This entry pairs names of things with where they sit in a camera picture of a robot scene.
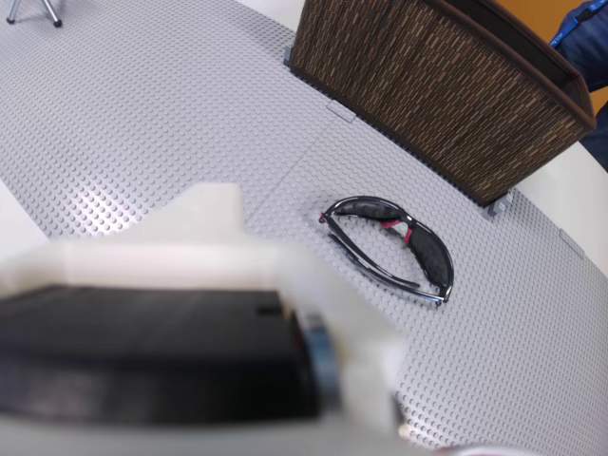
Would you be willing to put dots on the small grey building brick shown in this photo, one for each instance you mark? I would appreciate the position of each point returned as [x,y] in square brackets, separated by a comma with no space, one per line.
[288,56]
[496,206]

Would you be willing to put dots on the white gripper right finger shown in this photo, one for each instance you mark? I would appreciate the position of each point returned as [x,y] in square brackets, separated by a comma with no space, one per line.
[366,351]

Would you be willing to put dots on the grey studded baseplate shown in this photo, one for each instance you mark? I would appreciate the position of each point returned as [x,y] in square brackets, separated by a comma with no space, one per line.
[142,119]
[475,356]

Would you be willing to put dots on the black sunglasses with red accents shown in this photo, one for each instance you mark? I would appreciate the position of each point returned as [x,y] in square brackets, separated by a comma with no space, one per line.
[430,252]

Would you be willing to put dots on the person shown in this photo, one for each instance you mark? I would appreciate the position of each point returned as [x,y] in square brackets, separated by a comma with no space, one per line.
[589,43]

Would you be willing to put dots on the large orange partition panel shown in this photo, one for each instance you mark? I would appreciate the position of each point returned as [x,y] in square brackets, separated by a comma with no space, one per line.
[597,97]

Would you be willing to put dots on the flat grey connector tile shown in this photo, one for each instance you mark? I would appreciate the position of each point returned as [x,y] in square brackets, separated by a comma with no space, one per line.
[342,112]

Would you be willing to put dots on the camera tripod stand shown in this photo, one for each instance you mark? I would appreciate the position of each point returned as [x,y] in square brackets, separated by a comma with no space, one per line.
[53,14]

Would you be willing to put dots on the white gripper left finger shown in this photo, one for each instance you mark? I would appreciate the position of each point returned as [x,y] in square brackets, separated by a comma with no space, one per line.
[204,218]

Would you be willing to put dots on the brown woven bin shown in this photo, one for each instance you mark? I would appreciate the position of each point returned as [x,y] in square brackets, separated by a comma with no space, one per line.
[427,95]

